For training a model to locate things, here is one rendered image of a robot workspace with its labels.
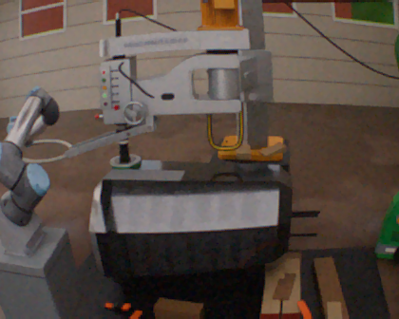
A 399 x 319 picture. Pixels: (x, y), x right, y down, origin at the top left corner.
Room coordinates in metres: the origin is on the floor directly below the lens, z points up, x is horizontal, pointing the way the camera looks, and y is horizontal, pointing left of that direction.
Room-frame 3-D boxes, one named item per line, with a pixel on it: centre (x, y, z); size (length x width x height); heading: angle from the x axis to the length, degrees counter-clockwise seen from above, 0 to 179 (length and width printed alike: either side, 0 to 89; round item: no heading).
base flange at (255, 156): (3.24, -0.42, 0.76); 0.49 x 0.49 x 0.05; 78
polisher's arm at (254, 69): (3.05, -0.34, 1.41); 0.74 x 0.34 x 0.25; 157
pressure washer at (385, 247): (2.54, -1.61, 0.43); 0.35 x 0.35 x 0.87; 63
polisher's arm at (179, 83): (2.64, 0.10, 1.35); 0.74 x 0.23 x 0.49; 86
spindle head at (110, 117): (2.68, 0.41, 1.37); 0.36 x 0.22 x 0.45; 86
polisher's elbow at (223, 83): (2.64, -0.17, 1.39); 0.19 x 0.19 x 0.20
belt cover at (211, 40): (2.66, 0.14, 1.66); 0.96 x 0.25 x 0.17; 86
